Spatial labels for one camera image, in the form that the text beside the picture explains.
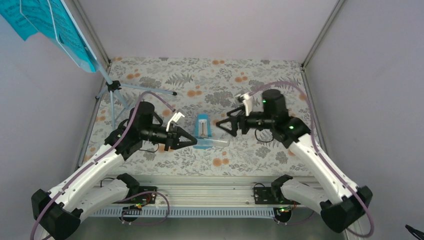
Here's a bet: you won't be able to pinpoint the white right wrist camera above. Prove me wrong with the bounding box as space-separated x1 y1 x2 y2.
235 93 253 117

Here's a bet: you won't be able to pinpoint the blue metronome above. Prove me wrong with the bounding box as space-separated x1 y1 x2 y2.
193 113 213 150

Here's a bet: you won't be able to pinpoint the blue sheet music pages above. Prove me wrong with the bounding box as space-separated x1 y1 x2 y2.
0 0 99 73

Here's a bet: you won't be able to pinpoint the light blue music stand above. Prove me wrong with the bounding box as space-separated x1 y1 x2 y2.
94 63 177 130

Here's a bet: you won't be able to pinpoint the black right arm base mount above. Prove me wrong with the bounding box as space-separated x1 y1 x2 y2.
253 185 299 205

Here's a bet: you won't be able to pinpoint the floral patterned table mat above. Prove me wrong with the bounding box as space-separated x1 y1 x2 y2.
109 57 312 177

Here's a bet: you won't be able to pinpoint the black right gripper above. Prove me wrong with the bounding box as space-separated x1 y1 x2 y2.
216 104 274 137

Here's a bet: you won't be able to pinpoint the black object at corner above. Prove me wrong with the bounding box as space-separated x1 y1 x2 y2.
405 224 424 240

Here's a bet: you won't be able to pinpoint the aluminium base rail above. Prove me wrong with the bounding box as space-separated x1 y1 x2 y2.
39 174 365 240

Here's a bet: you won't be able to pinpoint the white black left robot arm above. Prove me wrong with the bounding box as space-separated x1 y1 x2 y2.
29 101 198 240

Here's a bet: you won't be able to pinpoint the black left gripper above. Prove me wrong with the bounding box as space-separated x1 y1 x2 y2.
140 122 197 151

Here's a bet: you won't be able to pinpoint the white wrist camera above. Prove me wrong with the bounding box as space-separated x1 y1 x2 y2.
235 93 253 117
166 111 186 132

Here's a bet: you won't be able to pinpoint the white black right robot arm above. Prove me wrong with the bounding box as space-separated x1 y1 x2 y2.
216 89 373 233

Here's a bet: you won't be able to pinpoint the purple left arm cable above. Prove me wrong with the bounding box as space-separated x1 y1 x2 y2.
29 91 176 240

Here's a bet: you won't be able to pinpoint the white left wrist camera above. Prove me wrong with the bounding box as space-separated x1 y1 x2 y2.
166 111 186 132

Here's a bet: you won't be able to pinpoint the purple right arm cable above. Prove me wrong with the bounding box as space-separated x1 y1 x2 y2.
248 81 375 239

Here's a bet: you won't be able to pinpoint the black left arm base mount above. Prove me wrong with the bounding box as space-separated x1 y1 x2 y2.
114 186 158 204

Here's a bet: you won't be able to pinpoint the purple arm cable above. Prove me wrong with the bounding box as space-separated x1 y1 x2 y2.
29 91 176 240
248 81 375 239

